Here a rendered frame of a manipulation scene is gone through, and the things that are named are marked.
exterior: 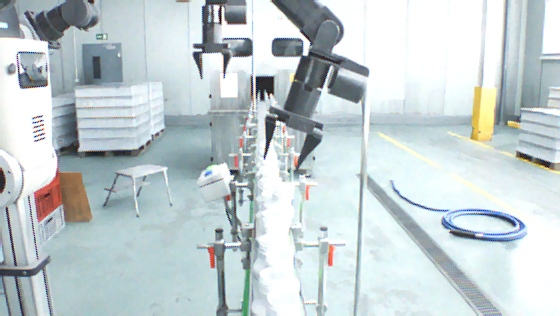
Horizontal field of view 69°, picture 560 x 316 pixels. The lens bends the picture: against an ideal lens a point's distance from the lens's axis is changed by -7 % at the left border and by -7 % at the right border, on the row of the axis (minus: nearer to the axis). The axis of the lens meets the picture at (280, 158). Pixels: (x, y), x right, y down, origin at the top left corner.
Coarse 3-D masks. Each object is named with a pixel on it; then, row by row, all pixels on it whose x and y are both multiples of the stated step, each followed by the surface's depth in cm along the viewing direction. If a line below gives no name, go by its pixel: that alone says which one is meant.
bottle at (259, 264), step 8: (264, 240) 67; (272, 240) 67; (280, 240) 65; (264, 248) 64; (272, 248) 64; (280, 248) 65; (264, 256) 65; (256, 264) 66; (264, 264) 65; (256, 272) 65; (256, 280) 65; (256, 288) 65; (256, 296) 66
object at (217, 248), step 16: (256, 112) 303; (256, 128) 261; (240, 144) 217; (256, 144) 173; (288, 144) 218; (240, 160) 173; (240, 176) 174; (288, 176) 128; (304, 176) 129; (240, 192) 174; (224, 240) 85; (240, 240) 85; (304, 240) 134; (320, 240) 84; (320, 256) 86; (224, 272) 86; (320, 272) 86; (224, 288) 86; (320, 288) 87; (224, 304) 87; (320, 304) 88
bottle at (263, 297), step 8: (264, 272) 55; (272, 272) 56; (280, 272) 56; (264, 280) 53; (272, 280) 52; (280, 280) 53; (288, 280) 54; (264, 288) 53; (272, 288) 53; (280, 288) 53; (288, 288) 54; (264, 296) 53; (256, 304) 54; (264, 304) 53; (256, 312) 53; (264, 312) 53
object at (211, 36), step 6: (204, 24) 117; (216, 24) 117; (222, 24) 119; (204, 30) 117; (210, 30) 117; (216, 30) 117; (204, 36) 118; (210, 36) 117; (216, 36) 117; (204, 42) 118; (210, 42) 117; (216, 42) 117; (198, 48) 122
